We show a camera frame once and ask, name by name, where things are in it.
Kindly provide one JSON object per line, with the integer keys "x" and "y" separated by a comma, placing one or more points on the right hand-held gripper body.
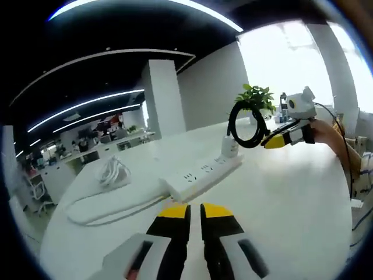
{"x": 301, "y": 106}

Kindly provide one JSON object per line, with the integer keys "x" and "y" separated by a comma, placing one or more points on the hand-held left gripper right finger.
{"x": 224, "y": 242}

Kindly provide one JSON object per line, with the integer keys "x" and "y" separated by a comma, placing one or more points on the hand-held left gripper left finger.
{"x": 163, "y": 242}

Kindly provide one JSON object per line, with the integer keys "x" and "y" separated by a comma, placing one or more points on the white charger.
{"x": 230, "y": 147}

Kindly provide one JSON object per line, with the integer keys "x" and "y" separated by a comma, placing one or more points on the white power strip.
{"x": 201, "y": 175}

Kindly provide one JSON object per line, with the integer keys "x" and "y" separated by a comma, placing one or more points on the ceiling light strip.
{"x": 96, "y": 116}
{"x": 87, "y": 102}

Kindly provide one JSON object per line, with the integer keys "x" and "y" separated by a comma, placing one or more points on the person's right hand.
{"x": 323, "y": 132}

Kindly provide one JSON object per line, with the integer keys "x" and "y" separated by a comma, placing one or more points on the stand with blue items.
{"x": 283, "y": 111}

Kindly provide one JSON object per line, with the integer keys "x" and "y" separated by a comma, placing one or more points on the potted green plant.
{"x": 258, "y": 96}

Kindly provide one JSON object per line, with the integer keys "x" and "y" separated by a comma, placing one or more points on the person's white shirt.
{"x": 365, "y": 175}

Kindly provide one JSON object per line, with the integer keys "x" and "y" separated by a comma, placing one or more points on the long curved ceiling light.
{"x": 233, "y": 26}

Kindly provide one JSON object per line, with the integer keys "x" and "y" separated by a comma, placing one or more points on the white square pillar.
{"x": 164, "y": 99}

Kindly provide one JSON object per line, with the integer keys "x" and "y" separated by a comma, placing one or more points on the row of white office desks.
{"x": 67, "y": 163}

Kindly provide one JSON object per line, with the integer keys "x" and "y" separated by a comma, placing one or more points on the white office chair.
{"x": 38, "y": 189}

